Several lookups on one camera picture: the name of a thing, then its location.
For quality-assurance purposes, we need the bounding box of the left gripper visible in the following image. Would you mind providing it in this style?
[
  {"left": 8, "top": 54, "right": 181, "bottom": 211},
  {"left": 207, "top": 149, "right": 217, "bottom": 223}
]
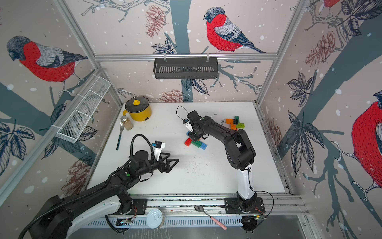
[{"left": 137, "top": 152, "right": 179, "bottom": 178}]

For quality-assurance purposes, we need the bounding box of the red lego brick back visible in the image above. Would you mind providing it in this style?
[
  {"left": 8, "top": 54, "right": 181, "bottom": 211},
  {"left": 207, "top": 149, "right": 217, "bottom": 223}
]
[{"left": 185, "top": 138, "right": 192, "bottom": 146}]

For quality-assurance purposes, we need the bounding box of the blue lego brick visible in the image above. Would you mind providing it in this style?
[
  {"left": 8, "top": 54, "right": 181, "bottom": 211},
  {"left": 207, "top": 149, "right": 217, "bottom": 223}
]
[{"left": 200, "top": 143, "right": 207, "bottom": 150}]

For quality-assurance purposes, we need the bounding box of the lime green lego brick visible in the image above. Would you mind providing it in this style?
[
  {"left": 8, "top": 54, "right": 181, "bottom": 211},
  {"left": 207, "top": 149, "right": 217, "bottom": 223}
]
[{"left": 236, "top": 123, "right": 245, "bottom": 129}]

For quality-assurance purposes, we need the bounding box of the dark green lego brick front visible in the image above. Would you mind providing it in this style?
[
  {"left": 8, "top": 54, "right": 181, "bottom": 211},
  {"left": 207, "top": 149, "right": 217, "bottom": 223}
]
[{"left": 192, "top": 140, "right": 203, "bottom": 148}]

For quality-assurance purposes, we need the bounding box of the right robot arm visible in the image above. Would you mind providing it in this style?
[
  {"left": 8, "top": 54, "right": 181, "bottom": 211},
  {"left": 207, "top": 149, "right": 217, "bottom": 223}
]
[{"left": 182, "top": 111, "right": 257, "bottom": 212}]

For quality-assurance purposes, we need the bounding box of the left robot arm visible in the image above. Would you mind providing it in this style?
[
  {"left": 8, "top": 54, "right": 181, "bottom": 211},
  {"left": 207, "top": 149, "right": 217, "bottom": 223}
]
[{"left": 19, "top": 134, "right": 179, "bottom": 239}]

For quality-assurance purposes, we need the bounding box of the white round lid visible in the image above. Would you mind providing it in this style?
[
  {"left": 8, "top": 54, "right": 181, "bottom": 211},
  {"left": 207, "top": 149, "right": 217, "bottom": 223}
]
[{"left": 146, "top": 209, "right": 165, "bottom": 229}]

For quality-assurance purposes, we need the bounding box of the small glass jar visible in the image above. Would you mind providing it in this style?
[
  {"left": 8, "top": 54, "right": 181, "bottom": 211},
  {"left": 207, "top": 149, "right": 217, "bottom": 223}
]
[{"left": 120, "top": 116, "right": 133, "bottom": 130}]

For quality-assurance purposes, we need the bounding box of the yellow pot with lid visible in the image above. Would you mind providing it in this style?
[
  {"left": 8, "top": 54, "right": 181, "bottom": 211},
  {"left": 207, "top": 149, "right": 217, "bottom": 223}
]
[{"left": 122, "top": 96, "right": 152, "bottom": 121}]

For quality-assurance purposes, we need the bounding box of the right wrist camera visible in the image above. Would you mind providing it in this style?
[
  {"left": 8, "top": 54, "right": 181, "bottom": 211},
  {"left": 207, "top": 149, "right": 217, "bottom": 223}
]
[{"left": 183, "top": 118, "right": 194, "bottom": 132}]

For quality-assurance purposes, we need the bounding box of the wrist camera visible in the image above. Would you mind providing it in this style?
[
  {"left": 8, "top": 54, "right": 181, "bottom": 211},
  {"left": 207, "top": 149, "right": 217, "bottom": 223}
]
[
  {"left": 183, "top": 118, "right": 194, "bottom": 132},
  {"left": 152, "top": 140, "right": 165, "bottom": 161}
]

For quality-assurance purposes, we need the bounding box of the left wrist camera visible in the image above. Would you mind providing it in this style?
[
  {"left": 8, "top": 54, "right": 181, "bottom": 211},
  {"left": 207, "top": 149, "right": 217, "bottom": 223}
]
[{"left": 152, "top": 140, "right": 165, "bottom": 161}]

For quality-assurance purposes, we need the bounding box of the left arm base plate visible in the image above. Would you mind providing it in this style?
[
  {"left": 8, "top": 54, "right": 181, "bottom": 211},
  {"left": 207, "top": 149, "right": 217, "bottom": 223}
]
[{"left": 115, "top": 198, "right": 148, "bottom": 216}]

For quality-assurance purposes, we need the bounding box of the pink handled spoon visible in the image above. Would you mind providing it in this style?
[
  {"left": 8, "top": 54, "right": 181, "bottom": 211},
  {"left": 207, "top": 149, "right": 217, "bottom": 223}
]
[{"left": 194, "top": 205, "right": 227, "bottom": 231}]

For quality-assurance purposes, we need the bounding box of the teal handled spoon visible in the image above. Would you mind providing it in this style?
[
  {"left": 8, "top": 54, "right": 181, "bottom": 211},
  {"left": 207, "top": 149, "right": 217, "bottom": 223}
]
[{"left": 116, "top": 123, "right": 124, "bottom": 150}]

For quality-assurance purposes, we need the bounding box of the black wire shelf basket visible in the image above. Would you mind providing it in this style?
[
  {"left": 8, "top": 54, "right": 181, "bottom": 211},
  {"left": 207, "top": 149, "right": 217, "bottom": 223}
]
[{"left": 153, "top": 57, "right": 218, "bottom": 80}]

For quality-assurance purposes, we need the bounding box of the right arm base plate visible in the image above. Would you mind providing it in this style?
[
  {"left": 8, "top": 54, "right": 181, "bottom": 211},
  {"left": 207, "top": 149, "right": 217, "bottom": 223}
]
[{"left": 222, "top": 197, "right": 266, "bottom": 214}]

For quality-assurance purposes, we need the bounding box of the white wire wall basket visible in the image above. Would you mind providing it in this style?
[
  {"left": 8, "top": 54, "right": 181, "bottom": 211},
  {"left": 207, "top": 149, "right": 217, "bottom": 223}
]
[{"left": 55, "top": 76, "right": 111, "bottom": 143}]

